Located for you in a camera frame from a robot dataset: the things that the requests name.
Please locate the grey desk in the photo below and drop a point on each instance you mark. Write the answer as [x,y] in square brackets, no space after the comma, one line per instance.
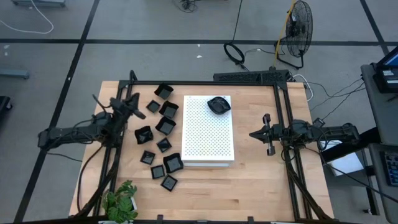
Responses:
[373,118]

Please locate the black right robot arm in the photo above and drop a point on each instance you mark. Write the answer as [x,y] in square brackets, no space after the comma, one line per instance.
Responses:
[329,132]

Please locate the white perforated metal shelf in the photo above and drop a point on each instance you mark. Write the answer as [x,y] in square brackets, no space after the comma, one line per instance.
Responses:
[206,140]

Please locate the black pot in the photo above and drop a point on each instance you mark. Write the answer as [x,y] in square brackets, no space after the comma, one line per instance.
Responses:
[219,105]

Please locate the black floor fan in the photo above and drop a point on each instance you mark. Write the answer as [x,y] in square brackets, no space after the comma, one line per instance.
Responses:
[299,29]

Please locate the black laptop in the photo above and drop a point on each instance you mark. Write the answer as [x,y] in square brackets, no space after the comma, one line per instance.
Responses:
[387,77]

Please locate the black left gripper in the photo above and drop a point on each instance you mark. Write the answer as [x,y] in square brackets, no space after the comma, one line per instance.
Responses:
[119,107]

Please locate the green potted plant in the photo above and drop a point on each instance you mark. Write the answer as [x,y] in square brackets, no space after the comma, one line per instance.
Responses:
[119,205]

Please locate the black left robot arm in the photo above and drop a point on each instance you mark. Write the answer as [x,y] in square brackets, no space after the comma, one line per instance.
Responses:
[71,135]

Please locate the black keyboard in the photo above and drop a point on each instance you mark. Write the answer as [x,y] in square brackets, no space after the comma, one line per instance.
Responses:
[392,169]

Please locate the small black square plate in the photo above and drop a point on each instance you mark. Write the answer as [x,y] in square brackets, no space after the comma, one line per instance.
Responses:
[153,106]
[147,157]
[158,171]
[169,182]
[163,145]

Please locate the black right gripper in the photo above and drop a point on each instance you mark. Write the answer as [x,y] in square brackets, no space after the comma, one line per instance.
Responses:
[275,134]

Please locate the black vented case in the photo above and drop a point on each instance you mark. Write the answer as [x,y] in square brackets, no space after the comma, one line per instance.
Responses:
[248,76]

